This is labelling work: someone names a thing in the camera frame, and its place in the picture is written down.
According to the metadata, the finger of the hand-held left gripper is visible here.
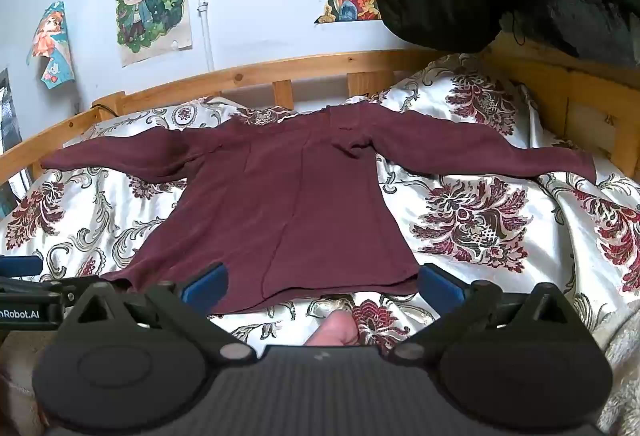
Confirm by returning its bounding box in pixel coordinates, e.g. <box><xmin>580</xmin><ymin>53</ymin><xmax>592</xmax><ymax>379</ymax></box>
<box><xmin>0</xmin><ymin>256</ymin><xmax>76</xmax><ymax>295</ymax></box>

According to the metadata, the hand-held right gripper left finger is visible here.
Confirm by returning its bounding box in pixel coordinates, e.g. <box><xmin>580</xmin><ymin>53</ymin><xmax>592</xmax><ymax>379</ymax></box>
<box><xmin>55</xmin><ymin>263</ymin><xmax>257</xmax><ymax>363</ymax></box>

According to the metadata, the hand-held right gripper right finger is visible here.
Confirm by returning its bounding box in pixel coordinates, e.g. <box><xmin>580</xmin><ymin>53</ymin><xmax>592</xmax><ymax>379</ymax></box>
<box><xmin>390</xmin><ymin>263</ymin><xmax>597</xmax><ymax>364</ymax></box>

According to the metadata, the maroon long-sleeve shirt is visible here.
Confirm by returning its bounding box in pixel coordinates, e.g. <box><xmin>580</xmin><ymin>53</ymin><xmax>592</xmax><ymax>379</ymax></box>
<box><xmin>41</xmin><ymin>102</ymin><xmax>598</xmax><ymax>317</ymax></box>

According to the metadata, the white floral satin blanket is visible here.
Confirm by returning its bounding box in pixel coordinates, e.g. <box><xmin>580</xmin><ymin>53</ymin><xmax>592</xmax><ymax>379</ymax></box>
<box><xmin>0</xmin><ymin>54</ymin><xmax>640</xmax><ymax>357</ymax></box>

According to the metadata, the grey fuzzy blanket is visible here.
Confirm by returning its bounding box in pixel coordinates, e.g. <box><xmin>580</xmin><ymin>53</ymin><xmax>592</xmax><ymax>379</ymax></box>
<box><xmin>592</xmin><ymin>301</ymin><xmax>640</xmax><ymax>436</ymax></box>

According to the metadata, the dark silvery wall hanging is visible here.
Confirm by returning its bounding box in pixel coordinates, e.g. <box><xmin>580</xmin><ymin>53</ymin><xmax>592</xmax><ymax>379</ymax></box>
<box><xmin>0</xmin><ymin>68</ymin><xmax>24</xmax><ymax>218</ymax></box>

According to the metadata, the small cartoon wall poster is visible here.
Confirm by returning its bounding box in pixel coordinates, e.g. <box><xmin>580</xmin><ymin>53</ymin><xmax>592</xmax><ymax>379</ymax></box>
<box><xmin>32</xmin><ymin>0</ymin><xmax>77</xmax><ymax>90</ymax></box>

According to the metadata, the wooden bed frame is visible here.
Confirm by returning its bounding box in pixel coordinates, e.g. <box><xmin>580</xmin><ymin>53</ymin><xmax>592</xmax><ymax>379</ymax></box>
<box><xmin>0</xmin><ymin>34</ymin><xmax>640</xmax><ymax>197</ymax></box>

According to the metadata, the blond figure wall poster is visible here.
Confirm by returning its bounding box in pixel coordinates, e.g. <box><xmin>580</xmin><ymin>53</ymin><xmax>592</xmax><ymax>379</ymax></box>
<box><xmin>114</xmin><ymin>0</ymin><xmax>194</xmax><ymax>68</ymax></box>

